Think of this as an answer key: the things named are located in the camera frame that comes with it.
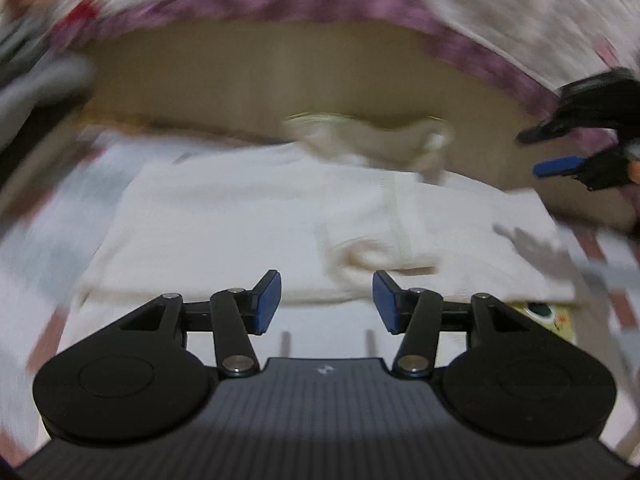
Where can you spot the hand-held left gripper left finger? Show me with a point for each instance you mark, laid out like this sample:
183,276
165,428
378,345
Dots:
267,305

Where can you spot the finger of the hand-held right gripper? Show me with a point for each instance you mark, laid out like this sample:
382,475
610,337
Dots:
600,100
555,167

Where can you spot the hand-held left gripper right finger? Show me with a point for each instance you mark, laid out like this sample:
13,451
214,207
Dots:
387,305

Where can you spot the white shirt with green trim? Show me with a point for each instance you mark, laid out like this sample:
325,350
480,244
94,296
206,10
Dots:
250,210

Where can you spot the checked pastel rug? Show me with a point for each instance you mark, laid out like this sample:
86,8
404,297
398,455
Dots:
65,200

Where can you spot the folded grey sweatshirt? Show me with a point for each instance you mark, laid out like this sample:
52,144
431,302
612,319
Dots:
35,100

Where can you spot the folded light grey garment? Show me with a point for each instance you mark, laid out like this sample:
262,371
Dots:
20,37

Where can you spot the beige bed frame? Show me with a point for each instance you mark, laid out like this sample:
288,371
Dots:
300,70

